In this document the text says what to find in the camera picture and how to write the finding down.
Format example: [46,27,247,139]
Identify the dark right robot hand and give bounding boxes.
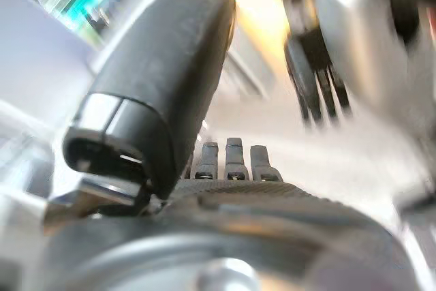
[275,0,354,130]

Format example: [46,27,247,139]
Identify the dark left robot hand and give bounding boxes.
[43,0,424,291]

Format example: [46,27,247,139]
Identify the silver robot body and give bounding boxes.
[308,0,436,217]

